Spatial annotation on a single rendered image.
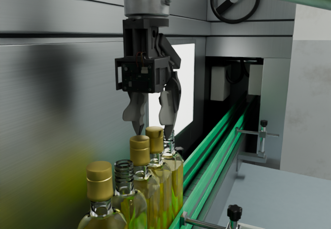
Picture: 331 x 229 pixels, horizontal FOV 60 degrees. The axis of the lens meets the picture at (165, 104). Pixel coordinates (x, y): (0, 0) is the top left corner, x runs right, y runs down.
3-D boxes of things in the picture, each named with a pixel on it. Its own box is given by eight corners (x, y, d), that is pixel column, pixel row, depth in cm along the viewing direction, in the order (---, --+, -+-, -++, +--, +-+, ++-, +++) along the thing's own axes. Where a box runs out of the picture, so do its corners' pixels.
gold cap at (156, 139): (149, 145, 57) (149, 124, 56) (166, 148, 56) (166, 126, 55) (142, 151, 54) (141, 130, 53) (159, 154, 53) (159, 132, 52)
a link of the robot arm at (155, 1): (137, -5, 51) (180, -8, 48) (137, 22, 52) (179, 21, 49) (114, -11, 45) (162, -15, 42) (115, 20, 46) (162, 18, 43)
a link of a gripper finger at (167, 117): (155, 148, 49) (143, 95, 47) (168, 137, 54) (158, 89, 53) (172, 147, 47) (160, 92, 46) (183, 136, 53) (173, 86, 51)
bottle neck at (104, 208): (98, 202, 42) (97, 172, 41) (116, 207, 41) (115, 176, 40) (85, 213, 39) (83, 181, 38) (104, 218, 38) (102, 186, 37)
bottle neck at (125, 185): (121, 184, 47) (120, 157, 46) (137, 188, 46) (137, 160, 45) (111, 193, 44) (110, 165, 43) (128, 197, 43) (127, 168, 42)
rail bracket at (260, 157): (234, 166, 124) (237, 115, 119) (275, 173, 117) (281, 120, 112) (232, 171, 120) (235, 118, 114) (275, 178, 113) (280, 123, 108)
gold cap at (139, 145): (136, 156, 52) (135, 133, 51) (153, 159, 51) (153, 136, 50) (125, 164, 49) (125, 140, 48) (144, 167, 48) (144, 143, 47)
